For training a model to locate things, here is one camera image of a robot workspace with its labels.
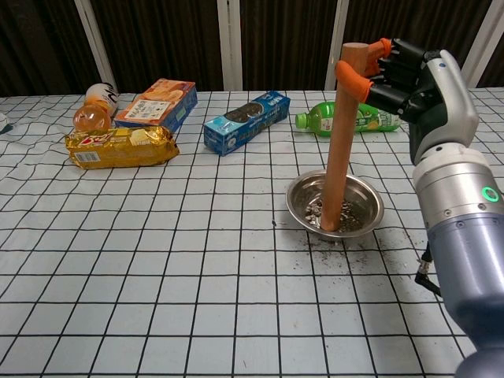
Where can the blue cookie box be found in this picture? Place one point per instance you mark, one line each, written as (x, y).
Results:
(244, 124)

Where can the white metal frame post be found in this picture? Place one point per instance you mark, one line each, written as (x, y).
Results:
(93, 35)
(230, 43)
(492, 19)
(338, 27)

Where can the green drink bottle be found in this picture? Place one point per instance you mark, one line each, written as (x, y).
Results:
(317, 120)

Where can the gold biscuit packet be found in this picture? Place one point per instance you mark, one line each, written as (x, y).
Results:
(122, 147)

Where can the orange juice bottle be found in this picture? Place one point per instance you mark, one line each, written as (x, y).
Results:
(92, 116)

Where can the white checkered tablecloth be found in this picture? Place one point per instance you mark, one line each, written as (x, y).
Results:
(157, 275)

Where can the orange biscuit box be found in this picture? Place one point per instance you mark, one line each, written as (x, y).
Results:
(157, 104)

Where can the wooden rolling pin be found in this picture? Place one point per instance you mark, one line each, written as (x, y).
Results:
(340, 149)

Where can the stainless steel bowl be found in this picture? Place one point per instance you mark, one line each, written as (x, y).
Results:
(307, 187)

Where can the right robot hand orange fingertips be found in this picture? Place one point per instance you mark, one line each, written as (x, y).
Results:
(441, 102)

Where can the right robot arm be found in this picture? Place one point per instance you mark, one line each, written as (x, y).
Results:
(464, 244)

